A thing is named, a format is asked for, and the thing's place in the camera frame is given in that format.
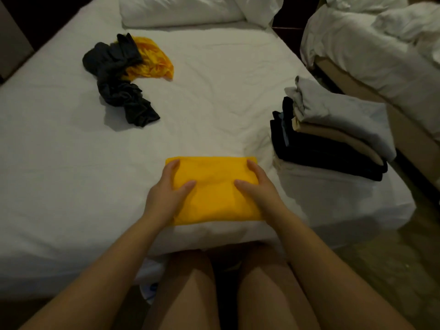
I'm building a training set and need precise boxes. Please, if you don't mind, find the person's right hand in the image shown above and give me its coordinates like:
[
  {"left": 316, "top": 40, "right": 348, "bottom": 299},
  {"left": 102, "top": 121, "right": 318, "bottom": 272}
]
[{"left": 234, "top": 159, "right": 288, "bottom": 228}]

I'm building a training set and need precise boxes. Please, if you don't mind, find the person's left hand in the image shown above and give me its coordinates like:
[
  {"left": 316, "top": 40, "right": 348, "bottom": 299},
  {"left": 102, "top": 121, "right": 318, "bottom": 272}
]
[{"left": 142, "top": 159, "right": 197, "bottom": 225}]

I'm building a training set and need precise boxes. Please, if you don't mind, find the yellow cloth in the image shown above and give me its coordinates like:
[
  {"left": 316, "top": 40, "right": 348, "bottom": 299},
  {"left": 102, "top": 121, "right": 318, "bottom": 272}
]
[{"left": 166, "top": 156, "right": 263, "bottom": 226}]

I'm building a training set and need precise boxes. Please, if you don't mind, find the person's left forearm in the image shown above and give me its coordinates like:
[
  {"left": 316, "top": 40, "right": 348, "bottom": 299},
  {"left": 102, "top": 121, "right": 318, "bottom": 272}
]
[{"left": 19, "top": 213, "right": 174, "bottom": 330}]

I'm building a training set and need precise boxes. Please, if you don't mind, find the person's right forearm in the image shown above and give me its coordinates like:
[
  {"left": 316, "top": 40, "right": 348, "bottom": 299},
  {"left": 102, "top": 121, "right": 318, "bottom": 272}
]
[{"left": 266, "top": 210, "right": 416, "bottom": 330}]

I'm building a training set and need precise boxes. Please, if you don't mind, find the blue folded garment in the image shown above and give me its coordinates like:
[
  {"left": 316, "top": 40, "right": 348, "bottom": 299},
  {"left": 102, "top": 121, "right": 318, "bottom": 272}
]
[{"left": 279, "top": 111, "right": 291, "bottom": 146}]

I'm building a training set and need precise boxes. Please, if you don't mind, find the black folded garment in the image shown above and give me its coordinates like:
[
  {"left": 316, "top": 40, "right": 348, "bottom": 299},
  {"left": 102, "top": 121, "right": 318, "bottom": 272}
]
[{"left": 270, "top": 97, "right": 388, "bottom": 182}]

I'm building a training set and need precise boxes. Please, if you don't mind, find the bed with white sheet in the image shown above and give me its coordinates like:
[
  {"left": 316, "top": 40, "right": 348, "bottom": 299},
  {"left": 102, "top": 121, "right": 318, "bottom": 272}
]
[{"left": 0, "top": 0, "right": 417, "bottom": 299}]

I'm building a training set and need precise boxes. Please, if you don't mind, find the white blue printed bag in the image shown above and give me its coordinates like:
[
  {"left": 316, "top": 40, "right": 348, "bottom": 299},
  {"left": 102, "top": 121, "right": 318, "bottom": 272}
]
[{"left": 139, "top": 258, "right": 169, "bottom": 304}]

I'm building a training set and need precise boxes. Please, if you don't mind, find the person's left leg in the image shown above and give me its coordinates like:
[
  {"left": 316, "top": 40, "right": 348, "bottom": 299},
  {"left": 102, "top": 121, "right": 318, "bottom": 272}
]
[{"left": 143, "top": 250, "right": 220, "bottom": 330}]

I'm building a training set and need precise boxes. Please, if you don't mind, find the person's leg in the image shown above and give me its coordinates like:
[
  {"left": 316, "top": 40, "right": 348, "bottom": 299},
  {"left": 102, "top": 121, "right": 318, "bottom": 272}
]
[
  {"left": 143, "top": 250, "right": 220, "bottom": 330},
  {"left": 237, "top": 247, "right": 322, "bottom": 330}
]

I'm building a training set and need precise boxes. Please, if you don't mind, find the person's right leg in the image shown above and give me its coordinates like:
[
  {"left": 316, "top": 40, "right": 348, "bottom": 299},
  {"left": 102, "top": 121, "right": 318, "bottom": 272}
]
[{"left": 237, "top": 247, "right": 322, "bottom": 330}]

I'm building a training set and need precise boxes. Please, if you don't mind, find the beige folded garment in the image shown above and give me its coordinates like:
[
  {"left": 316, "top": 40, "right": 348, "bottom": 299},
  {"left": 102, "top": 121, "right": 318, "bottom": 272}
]
[{"left": 292, "top": 117, "right": 385, "bottom": 166}]

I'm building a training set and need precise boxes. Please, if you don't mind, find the grey folded garment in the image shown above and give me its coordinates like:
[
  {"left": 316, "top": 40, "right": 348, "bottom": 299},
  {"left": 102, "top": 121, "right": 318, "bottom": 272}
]
[{"left": 284, "top": 76, "right": 397, "bottom": 162}]

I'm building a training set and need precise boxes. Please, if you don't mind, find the black crumpled garment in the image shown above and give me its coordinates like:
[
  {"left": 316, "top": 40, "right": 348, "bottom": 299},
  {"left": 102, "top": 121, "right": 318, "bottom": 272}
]
[{"left": 82, "top": 33, "right": 161, "bottom": 128}]

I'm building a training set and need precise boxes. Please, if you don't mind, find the yellow crumpled garment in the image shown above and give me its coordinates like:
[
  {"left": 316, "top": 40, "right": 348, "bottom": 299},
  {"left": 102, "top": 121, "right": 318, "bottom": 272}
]
[{"left": 118, "top": 36, "right": 174, "bottom": 82}]

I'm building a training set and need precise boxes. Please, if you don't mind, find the bed with beige base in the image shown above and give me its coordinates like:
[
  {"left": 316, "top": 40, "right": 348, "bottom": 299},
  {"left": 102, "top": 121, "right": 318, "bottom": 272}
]
[{"left": 314, "top": 56, "right": 440, "bottom": 191}]

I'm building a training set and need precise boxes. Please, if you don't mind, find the dark wooden nightstand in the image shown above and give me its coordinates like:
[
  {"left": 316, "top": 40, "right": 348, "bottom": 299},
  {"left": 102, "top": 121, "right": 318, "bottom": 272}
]
[{"left": 273, "top": 0, "right": 322, "bottom": 59}]

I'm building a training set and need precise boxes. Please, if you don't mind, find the large white pillow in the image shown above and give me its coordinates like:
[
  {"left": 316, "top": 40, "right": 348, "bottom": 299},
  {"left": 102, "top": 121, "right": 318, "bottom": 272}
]
[{"left": 118, "top": 0, "right": 246, "bottom": 29}]

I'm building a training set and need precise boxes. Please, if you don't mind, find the white crumpled duvet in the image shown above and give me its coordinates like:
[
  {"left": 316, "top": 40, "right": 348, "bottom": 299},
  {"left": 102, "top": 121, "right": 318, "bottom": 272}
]
[{"left": 300, "top": 0, "right": 440, "bottom": 141}]

